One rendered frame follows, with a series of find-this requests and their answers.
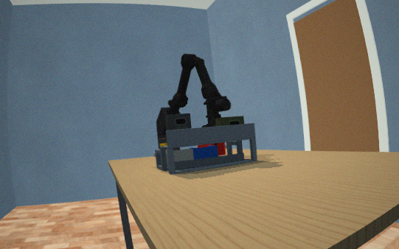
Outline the grey metal shelf rack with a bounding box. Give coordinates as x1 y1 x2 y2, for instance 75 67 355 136
154 123 257 175

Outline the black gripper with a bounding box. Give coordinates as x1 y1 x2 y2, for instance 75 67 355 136
202 112 221 127

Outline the olive green case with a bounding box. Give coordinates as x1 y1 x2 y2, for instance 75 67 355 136
215 116 244 126

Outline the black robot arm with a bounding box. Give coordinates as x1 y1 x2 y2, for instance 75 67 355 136
167 54 231 115

